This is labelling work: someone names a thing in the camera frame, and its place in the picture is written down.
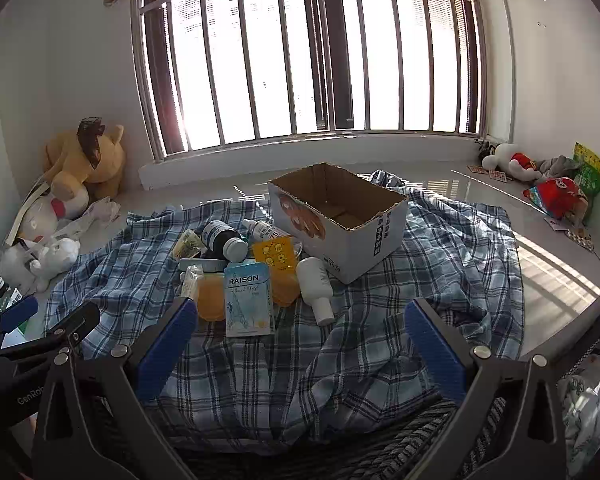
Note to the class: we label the light blue paper packet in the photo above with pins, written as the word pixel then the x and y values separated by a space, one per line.
pixel 247 300

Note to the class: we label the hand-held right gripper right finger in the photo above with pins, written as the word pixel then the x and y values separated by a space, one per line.
pixel 432 345

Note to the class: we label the black lace ribbon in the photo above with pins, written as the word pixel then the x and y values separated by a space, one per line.
pixel 91 137

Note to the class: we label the white plush with red patch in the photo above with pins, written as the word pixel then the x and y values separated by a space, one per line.
pixel 40 215

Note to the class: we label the yellow duck print packet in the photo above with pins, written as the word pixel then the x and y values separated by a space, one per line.
pixel 275 255

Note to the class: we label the brown medicine bottle white cap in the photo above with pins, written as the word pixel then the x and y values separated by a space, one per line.
pixel 220 237

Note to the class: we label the blister pack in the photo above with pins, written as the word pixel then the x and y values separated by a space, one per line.
pixel 577 237

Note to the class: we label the grey plush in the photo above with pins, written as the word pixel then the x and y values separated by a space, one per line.
pixel 562 165

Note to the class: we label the white and red plush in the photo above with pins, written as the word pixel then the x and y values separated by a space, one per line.
pixel 502 157

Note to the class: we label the small dark plush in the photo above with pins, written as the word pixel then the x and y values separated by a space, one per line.
pixel 482 147

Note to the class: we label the floral printed cloth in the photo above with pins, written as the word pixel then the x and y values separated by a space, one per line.
pixel 590 410

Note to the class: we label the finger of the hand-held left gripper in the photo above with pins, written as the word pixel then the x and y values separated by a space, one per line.
pixel 75 320
pixel 17 312

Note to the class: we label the yellow green snack packet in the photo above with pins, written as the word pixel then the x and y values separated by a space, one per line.
pixel 189 245

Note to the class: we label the barred window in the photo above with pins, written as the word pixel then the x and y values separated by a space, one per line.
pixel 325 60

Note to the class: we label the yellow plush dog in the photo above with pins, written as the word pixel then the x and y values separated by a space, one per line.
pixel 75 160

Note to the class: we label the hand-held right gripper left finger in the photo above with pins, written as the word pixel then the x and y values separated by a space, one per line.
pixel 167 340

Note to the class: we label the blue plaid blanket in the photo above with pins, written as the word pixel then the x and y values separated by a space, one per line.
pixel 370 320

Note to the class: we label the light green tube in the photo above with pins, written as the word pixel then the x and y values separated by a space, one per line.
pixel 191 285

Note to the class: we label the person's striped clothing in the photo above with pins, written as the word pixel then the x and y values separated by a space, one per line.
pixel 330 460

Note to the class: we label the cardboard box with cookie print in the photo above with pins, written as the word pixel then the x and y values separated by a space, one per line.
pixel 350 250

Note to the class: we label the small white plush toy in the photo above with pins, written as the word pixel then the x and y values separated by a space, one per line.
pixel 55 255

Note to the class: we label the brown patterned card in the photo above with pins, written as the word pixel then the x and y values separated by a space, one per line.
pixel 496 175
pixel 476 168

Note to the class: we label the clear spray bottle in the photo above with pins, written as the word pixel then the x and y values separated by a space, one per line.
pixel 267 231

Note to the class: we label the red plastic bag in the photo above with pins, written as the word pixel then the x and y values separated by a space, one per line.
pixel 560 195

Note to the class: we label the clear plastic bag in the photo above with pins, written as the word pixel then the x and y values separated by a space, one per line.
pixel 97 212

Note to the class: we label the white plastic bottle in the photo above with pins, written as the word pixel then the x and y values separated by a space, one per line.
pixel 312 280

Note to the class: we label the grey cardboard box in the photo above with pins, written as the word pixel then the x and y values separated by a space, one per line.
pixel 200 264

